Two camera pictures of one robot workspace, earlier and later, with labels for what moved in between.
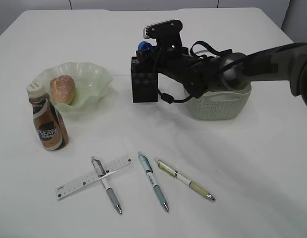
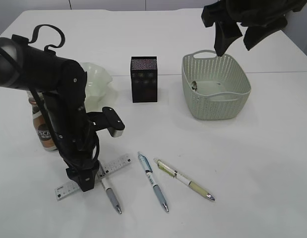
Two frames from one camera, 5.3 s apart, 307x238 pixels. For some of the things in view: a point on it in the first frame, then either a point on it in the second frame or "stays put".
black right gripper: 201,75 to 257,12
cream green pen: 184,179 stays put
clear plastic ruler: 70,187 stays put
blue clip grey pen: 153,178 stays put
